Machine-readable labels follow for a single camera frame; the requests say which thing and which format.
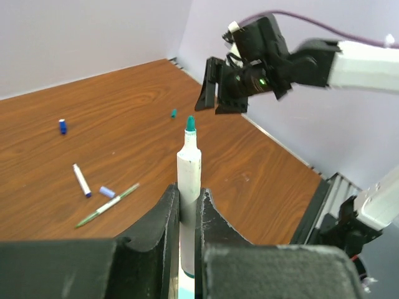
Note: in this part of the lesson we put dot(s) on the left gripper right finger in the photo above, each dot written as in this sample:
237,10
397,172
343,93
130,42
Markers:
227,265

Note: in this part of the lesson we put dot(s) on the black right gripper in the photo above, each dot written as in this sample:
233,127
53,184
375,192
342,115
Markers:
257,55

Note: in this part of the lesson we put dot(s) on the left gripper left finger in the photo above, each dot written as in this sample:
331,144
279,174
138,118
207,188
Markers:
141,262

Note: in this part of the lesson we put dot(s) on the teal white marker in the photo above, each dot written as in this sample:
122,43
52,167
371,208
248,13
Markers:
189,164

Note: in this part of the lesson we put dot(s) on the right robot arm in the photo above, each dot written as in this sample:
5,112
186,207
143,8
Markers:
350,62

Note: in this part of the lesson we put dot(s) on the light purple pen cap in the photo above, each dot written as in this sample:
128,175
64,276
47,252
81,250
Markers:
107,192

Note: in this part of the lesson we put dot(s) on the dark blue pen cap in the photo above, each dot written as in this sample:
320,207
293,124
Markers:
63,126

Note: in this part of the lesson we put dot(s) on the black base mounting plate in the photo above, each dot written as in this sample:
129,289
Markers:
312,213

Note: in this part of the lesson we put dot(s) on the white purple marker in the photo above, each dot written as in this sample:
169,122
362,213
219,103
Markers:
81,180

